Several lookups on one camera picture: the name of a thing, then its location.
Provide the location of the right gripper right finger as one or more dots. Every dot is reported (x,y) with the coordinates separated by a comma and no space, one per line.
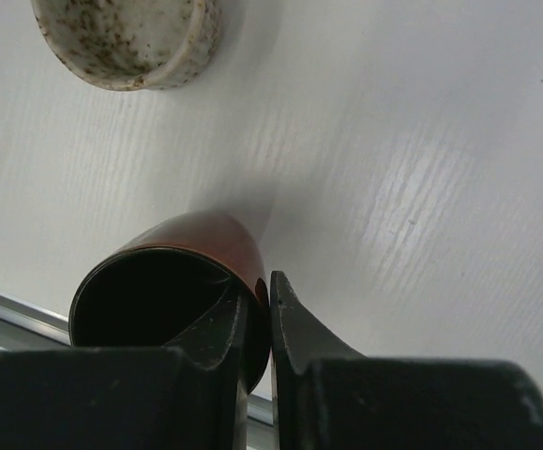
(326,395)

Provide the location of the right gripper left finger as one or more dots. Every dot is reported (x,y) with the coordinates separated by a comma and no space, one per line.
(168,373)

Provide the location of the black cup brown handle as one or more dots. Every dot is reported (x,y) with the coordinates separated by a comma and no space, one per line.
(154,287)

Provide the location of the beige speckled cup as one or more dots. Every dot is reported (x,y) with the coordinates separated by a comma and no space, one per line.
(131,45)

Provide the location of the aluminium rail frame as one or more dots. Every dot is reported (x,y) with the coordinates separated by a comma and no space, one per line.
(34,319)

